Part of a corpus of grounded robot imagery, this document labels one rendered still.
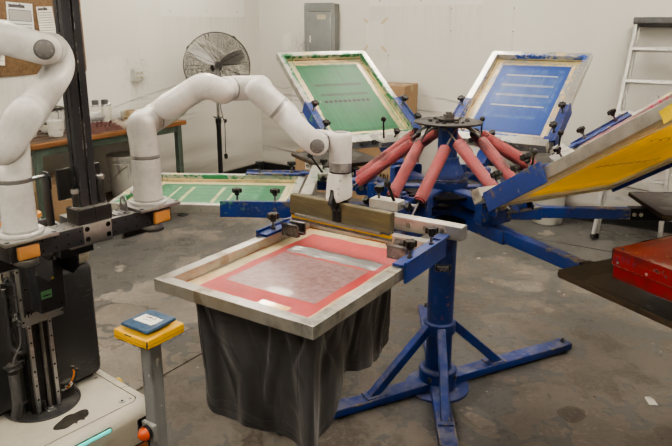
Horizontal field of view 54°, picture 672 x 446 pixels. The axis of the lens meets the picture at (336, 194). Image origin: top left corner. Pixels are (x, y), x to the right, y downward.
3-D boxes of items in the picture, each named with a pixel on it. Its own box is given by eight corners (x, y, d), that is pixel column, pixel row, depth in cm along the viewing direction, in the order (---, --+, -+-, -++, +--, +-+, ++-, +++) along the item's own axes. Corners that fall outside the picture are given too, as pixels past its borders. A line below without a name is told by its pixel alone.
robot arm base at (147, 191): (117, 201, 225) (113, 156, 221) (148, 193, 235) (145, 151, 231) (144, 209, 216) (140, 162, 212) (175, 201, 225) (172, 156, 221)
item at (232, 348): (313, 460, 188) (311, 322, 177) (198, 410, 212) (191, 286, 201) (319, 454, 190) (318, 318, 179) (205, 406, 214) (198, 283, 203)
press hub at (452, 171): (458, 418, 297) (474, 120, 262) (382, 392, 317) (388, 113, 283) (489, 380, 328) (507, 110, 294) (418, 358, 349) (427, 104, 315)
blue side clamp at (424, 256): (406, 284, 205) (406, 263, 203) (391, 280, 208) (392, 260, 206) (445, 256, 229) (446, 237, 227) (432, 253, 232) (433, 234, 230)
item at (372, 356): (317, 454, 189) (316, 319, 179) (307, 450, 191) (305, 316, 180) (394, 383, 226) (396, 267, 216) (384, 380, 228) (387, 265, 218)
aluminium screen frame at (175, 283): (313, 340, 166) (313, 326, 165) (154, 290, 197) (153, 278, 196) (443, 252, 230) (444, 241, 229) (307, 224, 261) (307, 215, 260)
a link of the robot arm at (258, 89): (201, 93, 211) (210, 89, 225) (253, 136, 214) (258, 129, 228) (233, 54, 207) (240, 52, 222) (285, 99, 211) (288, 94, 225)
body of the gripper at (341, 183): (339, 164, 227) (338, 195, 230) (322, 169, 218) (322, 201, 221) (357, 166, 223) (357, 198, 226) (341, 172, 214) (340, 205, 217)
